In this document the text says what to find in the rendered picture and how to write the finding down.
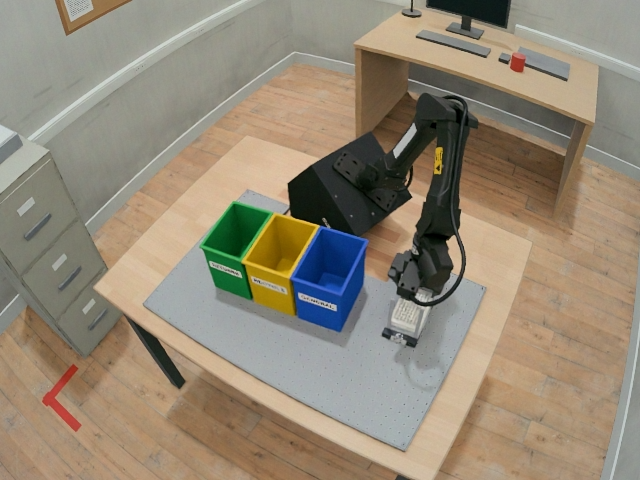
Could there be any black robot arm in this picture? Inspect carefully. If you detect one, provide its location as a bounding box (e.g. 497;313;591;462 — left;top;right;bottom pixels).
332;93;478;301

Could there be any yellow open bin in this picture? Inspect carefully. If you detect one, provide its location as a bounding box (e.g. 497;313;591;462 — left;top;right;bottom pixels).
242;215;320;316

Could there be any blue bin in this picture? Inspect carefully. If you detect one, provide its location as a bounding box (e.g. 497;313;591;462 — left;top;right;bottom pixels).
290;228;369;332

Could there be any green bin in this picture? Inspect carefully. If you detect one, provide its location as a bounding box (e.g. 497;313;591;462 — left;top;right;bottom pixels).
199;203;274;301

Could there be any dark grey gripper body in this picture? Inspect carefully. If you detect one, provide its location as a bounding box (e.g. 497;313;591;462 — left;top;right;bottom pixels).
391;250;445;293

